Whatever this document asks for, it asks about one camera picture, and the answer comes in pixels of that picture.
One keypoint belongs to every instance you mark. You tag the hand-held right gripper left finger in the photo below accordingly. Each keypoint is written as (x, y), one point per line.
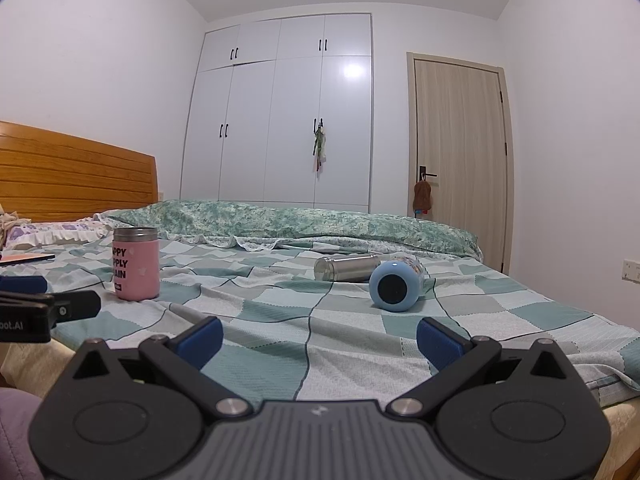
(202, 342)

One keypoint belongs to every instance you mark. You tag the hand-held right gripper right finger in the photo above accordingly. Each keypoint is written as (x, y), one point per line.
(440, 344)

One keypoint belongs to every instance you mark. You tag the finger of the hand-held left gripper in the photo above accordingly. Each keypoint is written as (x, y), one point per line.
(22, 284)
(75, 305)

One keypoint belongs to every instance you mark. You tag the light blue cup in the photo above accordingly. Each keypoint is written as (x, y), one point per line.
(395, 287)

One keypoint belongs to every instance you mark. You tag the pink cup with steel lid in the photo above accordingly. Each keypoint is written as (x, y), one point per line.
(136, 270)

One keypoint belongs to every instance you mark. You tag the stainless steel cup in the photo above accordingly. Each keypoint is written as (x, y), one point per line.
(350, 267)

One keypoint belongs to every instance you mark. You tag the flat dark tablet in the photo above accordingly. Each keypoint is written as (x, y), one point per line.
(25, 258)

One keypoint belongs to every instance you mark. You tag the beige crumpled cloth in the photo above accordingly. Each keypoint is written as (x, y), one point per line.
(10, 225)

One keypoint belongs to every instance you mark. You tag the purple floral pillow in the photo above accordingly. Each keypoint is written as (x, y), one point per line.
(65, 232)

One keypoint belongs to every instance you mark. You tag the purple clothing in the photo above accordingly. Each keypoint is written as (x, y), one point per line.
(15, 430)

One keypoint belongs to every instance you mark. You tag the checked bed sheet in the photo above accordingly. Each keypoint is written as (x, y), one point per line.
(325, 310)

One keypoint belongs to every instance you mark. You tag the wooden headboard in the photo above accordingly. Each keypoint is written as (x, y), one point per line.
(75, 175)

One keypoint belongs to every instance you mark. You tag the brown hanging pouch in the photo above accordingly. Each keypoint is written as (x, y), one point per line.
(422, 196)

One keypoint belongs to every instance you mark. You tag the green floral quilt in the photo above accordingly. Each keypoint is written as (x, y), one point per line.
(300, 220)

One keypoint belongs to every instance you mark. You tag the beige mattress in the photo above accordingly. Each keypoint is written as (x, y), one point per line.
(625, 432)

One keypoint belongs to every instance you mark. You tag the beige wooden door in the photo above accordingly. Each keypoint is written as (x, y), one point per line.
(460, 125)

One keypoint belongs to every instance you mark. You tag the green hanging ornament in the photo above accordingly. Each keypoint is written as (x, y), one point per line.
(320, 145)

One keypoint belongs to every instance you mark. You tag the white wardrobe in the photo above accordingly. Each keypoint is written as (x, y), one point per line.
(280, 110)

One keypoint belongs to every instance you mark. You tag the wall socket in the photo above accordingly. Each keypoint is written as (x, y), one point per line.
(631, 270)

